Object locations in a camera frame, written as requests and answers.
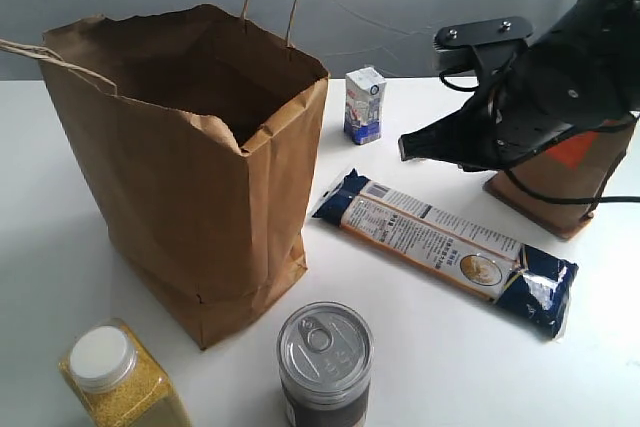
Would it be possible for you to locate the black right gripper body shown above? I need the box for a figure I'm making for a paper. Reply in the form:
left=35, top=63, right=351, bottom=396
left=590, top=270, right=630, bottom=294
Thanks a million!
left=462, top=32, right=638, bottom=170

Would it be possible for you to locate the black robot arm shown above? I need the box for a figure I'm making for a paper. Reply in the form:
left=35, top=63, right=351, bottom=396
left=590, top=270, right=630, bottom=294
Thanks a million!
left=399, top=0, right=639, bottom=171

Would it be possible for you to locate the large brown paper bag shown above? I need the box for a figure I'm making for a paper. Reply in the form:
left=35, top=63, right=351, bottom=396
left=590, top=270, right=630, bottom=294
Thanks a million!
left=1, top=4, right=329, bottom=348

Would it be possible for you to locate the brown pouch with orange label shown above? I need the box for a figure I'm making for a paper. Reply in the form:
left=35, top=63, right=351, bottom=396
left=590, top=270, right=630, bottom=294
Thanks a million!
left=484, top=122, right=635, bottom=240

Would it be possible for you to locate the small white blue milk carton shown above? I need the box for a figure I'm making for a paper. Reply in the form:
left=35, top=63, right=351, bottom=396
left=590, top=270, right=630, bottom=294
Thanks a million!
left=343, top=66, right=386, bottom=145

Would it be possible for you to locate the blue noodle packet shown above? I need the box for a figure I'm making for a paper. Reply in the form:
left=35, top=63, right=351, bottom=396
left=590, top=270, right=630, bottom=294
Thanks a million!
left=312, top=170, right=578, bottom=339

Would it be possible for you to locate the metal pull-tab can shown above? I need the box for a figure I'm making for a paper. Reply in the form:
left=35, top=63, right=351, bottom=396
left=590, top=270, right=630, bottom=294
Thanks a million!
left=276, top=301, right=374, bottom=427

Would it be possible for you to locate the yellow grain bottle white cap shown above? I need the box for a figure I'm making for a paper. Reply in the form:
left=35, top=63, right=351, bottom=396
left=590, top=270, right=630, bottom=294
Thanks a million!
left=58, top=318, right=192, bottom=426

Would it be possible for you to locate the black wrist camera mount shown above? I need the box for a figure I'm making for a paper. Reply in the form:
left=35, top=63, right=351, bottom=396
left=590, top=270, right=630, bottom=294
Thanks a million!
left=433, top=16, right=533, bottom=83

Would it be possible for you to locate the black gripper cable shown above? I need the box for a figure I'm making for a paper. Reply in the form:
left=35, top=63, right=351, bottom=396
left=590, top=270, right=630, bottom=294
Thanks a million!
left=438, top=69, right=640, bottom=208

